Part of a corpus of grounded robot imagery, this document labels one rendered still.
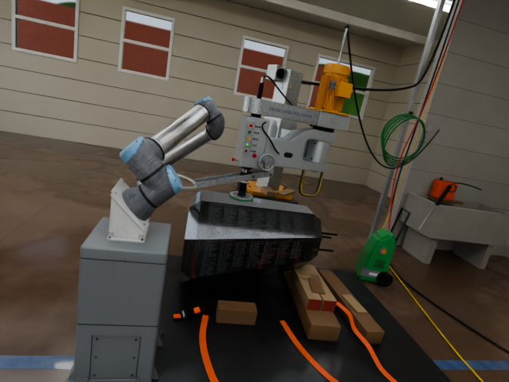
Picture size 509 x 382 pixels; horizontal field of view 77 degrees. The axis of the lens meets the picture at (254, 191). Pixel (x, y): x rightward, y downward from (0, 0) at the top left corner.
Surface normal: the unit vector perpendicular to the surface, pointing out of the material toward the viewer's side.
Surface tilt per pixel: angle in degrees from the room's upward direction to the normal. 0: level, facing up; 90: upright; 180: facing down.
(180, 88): 90
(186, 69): 90
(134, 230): 90
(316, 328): 90
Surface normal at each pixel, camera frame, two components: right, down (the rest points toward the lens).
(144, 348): 0.18, 0.28
